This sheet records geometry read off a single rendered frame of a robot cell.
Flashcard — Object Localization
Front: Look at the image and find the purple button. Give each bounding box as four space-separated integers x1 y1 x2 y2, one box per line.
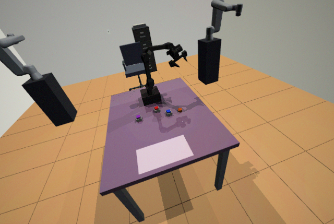
136 115 142 122

